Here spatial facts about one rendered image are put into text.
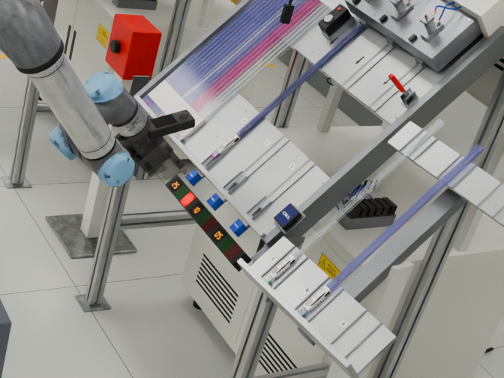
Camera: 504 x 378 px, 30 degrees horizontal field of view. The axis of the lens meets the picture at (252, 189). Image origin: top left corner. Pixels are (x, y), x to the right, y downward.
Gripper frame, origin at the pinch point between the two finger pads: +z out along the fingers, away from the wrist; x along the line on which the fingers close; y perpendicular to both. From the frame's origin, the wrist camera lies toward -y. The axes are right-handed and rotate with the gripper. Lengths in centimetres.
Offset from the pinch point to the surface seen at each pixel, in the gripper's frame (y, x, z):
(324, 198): -18.4, 32.1, 4.5
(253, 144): -15.9, 5.0, 4.2
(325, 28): -48.1, -3.8, -0.4
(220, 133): -12.2, -5.6, 4.2
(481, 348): -31, 32, 104
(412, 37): -57, 20, -3
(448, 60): -60, 28, 2
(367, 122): -84, -145, 193
